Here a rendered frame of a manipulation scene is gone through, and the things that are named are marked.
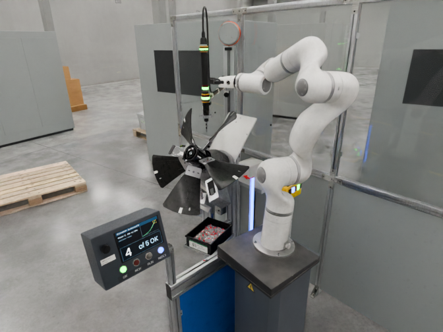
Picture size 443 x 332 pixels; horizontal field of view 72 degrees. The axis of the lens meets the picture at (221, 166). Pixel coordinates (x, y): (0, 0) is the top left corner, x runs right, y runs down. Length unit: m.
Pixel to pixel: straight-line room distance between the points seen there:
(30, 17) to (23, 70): 7.68
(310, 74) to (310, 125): 0.19
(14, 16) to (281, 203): 13.77
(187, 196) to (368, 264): 1.27
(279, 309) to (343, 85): 0.94
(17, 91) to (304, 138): 6.46
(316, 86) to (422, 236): 1.31
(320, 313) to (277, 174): 1.55
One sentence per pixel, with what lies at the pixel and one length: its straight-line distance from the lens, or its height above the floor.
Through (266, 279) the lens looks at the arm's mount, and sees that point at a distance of 1.27.
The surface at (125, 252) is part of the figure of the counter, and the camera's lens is 1.14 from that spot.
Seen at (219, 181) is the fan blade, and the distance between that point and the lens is 1.62.
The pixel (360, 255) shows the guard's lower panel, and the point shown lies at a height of 0.50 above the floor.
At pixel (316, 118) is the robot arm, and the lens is 1.10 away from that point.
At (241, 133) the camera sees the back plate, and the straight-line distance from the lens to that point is 2.04.
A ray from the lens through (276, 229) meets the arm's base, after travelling 1.34.
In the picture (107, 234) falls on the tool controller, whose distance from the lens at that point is 1.10.
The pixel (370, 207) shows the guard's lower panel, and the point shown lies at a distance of 2.10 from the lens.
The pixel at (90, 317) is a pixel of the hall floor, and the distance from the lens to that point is 2.64.
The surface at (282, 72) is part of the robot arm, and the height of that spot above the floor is 1.72.
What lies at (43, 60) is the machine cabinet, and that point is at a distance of 7.35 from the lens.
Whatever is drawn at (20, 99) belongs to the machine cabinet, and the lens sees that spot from 7.16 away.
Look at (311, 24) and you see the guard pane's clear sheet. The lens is 2.11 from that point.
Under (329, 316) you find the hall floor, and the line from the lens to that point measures 2.55.
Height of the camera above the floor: 1.84
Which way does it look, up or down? 22 degrees down
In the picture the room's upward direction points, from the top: 1 degrees counter-clockwise
